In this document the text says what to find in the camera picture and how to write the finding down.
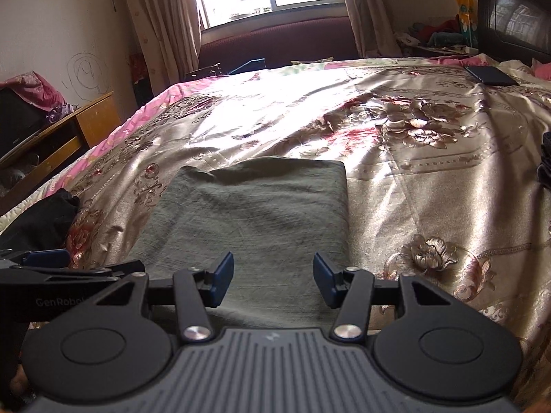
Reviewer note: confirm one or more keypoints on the pile of red green clothes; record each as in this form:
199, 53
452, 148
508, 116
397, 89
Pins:
434, 34

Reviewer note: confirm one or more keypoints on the black garment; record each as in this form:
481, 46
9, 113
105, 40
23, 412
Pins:
34, 219

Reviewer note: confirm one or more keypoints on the dark wooden headboard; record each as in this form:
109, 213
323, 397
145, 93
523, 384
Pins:
516, 17

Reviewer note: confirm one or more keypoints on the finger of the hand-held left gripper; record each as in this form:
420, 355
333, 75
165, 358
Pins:
47, 258
120, 267

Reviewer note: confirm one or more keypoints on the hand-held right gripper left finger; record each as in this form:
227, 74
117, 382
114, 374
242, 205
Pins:
224, 276

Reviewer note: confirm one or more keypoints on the beige curtain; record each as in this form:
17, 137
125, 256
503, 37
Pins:
159, 21
366, 8

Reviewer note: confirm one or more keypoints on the green pants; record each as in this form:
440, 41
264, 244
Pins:
258, 223

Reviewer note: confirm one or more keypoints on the dark folded clothes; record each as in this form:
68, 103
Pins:
546, 155

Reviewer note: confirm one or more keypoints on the maroon sofa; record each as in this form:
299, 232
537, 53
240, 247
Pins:
280, 43

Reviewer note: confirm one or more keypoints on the black television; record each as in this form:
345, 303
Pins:
19, 124

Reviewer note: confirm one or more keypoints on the pink patterned cloth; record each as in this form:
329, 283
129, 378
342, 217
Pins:
30, 90

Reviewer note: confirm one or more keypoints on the blue bag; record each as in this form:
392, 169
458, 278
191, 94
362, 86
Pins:
247, 64

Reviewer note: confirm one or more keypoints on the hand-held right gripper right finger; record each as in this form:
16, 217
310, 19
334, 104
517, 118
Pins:
323, 279

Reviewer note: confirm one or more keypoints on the wooden desk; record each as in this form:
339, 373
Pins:
94, 120

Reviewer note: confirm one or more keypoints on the black tablet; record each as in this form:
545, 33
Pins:
490, 75

